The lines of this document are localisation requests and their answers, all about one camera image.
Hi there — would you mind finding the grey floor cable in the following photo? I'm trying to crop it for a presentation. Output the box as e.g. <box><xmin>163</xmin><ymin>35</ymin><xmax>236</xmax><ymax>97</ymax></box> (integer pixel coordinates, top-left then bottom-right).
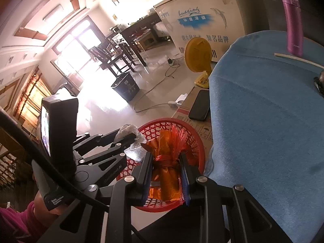
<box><xmin>134</xmin><ymin>63</ymin><xmax>183</xmax><ymax>113</ymax></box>

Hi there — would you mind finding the white chest freezer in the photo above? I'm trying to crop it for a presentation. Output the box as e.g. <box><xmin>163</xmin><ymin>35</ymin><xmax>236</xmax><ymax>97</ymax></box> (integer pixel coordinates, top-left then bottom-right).
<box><xmin>153</xmin><ymin>0</ymin><xmax>270</xmax><ymax>64</ymax></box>

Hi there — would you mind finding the purple bottle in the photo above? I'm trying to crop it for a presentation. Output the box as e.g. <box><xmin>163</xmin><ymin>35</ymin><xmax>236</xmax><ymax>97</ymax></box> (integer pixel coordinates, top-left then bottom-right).
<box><xmin>280</xmin><ymin>0</ymin><xmax>304</xmax><ymax>57</ymax></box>

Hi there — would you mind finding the person's left hand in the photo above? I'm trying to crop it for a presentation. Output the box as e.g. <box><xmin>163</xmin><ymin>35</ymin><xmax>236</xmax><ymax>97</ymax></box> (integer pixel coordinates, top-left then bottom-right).
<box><xmin>33</xmin><ymin>190</ymin><xmax>61</xmax><ymax>219</ymax></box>

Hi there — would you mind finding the glass balcony door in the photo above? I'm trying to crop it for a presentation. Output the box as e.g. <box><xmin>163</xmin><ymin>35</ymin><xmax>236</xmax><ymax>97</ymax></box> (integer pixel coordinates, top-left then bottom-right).
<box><xmin>52</xmin><ymin>15</ymin><xmax>107</xmax><ymax>92</ymax></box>

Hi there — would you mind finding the black cable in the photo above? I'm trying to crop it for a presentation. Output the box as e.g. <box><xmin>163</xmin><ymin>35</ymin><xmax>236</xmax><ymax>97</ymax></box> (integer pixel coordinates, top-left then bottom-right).
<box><xmin>0</xmin><ymin>111</ymin><xmax>112</xmax><ymax>207</ymax></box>

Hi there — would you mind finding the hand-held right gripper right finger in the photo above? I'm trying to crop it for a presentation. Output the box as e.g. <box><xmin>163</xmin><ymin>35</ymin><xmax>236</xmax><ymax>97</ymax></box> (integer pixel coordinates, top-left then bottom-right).
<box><xmin>179</xmin><ymin>152</ymin><xmax>286</xmax><ymax>243</ymax></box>

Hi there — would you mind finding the dark crumpled wrapper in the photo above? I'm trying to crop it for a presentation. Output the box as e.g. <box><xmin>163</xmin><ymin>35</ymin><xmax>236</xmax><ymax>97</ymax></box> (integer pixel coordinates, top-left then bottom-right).
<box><xmin>313</xmin><ymin>69</ymin><xmax>324</xmax><ymax>92</ymax></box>

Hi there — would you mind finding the cardboard box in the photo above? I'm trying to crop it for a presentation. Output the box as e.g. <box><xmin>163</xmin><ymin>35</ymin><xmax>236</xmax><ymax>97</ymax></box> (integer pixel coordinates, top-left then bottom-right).
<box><xmin>172</xmin><ymin>86</ymin><xmax>213</xmax><ymax>155</ymax></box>

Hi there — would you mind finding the black phone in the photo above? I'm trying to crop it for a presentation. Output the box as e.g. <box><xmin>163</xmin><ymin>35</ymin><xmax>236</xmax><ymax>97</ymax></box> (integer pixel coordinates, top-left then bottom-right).
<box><xmin>189</xmin><ymin>90</ymin><xmax>210</xmax><ymax>120</ymax></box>

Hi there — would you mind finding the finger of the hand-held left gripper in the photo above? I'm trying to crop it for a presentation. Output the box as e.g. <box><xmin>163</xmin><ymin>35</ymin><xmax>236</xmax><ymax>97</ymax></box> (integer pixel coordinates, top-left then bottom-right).
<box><xmin>77</xmin><ymin>144</ymin><xmax>127</xmax><ymax>183</ymax></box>
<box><xmin>73</xmin><ymin>129</ymin><xmax>136</xmax><ymax>154</ymax></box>

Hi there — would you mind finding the black trash bin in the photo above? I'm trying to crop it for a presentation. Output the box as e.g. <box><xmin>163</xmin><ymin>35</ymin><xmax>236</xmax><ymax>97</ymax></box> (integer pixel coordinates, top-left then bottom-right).
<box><xmin>111</xmin><ymin>71</ymin><xmax>140</xmax><ymax>102</ymax></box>

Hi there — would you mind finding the white thin stick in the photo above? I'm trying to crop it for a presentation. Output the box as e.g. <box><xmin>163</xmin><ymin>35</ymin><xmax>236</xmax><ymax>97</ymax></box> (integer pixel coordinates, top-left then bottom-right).
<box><xmin>275</xmin><ymin>53</ymin><xmax>324</xmax><ymax>69</ymax></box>

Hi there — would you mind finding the red mesh plastic basket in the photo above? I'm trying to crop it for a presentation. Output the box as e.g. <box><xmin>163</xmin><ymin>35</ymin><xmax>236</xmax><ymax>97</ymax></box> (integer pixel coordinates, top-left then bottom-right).
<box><xmin>117</xmin><ymin>118</ymin><xmax>205</xmax><ymax>213</ymax></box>

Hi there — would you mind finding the dark wooden dining table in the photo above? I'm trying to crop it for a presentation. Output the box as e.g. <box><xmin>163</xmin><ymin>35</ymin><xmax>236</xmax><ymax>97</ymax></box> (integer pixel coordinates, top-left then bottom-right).
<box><xmin>119</xmin><ymin>14</ymin><xmax>162</xmax><ymax>67</ymax></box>

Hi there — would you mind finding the yellow fan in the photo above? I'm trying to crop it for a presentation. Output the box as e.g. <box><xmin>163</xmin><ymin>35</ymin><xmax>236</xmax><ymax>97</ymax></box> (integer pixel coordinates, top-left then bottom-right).
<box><xmin>184</xmin><ymin>37</ymin><xmax>213</xmax><ymax>89</ymax></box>

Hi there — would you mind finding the dark wooden chair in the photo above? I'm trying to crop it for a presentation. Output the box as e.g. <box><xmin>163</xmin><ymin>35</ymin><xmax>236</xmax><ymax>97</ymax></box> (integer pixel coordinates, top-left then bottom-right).
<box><xmin>88</xmin><ymin>45</ymin><xmax>136</xmax><ymax>78</ymax></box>
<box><xmin>106</xmin><ymin>34</ymin><xmax>138</xmax><ymax>66</ymax></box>

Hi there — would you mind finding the clear plastic wrapper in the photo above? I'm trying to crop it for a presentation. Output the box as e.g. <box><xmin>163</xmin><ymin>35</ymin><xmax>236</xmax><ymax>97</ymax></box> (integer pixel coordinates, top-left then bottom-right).
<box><xmin>115</xmin><ymin>124</ymin><xmax>150</xmax><ymax>163</ymax></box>

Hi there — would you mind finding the white furniture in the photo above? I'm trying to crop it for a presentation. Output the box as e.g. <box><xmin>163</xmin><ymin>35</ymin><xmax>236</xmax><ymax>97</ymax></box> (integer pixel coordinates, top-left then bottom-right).
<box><xmin>52</xmin><ymin>86</ymin><xmax>76</xmax><ymax>99</ymax></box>

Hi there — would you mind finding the light wooden stool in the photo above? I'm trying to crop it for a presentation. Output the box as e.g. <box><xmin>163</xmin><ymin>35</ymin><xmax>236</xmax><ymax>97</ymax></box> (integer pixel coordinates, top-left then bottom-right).
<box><xmin>138</xmin><ymin>32</ymin><xmax>157</xmax><ymax>51</ymax></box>

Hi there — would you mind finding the blue table cloth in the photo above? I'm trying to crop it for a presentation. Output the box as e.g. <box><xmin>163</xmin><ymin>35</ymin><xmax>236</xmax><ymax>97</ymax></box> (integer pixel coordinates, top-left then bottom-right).
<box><xmin>204</xmin><ymin>30</ymin><xmax>324</xmax><ymax>243</ymax></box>

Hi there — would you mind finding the ceiling lamp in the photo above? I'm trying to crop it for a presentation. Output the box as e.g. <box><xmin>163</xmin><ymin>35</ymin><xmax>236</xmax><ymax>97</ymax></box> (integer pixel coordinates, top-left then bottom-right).
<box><xmin>43</xmin><ymin>4</ymin><xmax>62</xmax><ymax>22</ymax></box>

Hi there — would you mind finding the orange packet with red ribbon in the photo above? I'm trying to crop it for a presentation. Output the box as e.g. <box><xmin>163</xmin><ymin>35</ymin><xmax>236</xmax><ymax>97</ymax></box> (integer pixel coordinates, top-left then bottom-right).
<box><xmin>148</xmin><ymin>125</ymin><xmax>188</xmax><ymax>202</ymax></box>

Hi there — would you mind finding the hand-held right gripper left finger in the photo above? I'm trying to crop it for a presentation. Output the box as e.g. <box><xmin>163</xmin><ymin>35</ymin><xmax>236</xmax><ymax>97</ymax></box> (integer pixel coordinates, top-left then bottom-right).
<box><xmin>48</xmin><ymin>151</ymin><xmax>154</xmax><ymax>243</ymax></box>

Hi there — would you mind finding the person's left forearm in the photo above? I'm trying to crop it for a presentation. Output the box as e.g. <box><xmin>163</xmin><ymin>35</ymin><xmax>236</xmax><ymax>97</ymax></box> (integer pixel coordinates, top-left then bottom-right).
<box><xmin>0</xmin><ymin>200</ymin><xmax>38</xmax><ymax>243</ymax></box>

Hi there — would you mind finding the wooden display cabinet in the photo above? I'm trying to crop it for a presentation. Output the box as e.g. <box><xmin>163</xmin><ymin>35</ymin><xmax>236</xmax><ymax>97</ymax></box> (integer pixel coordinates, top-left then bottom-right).
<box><xmin>0</xmin><ymin>66</ymin><xmax>53</xmax><ymax>195</ymax></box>

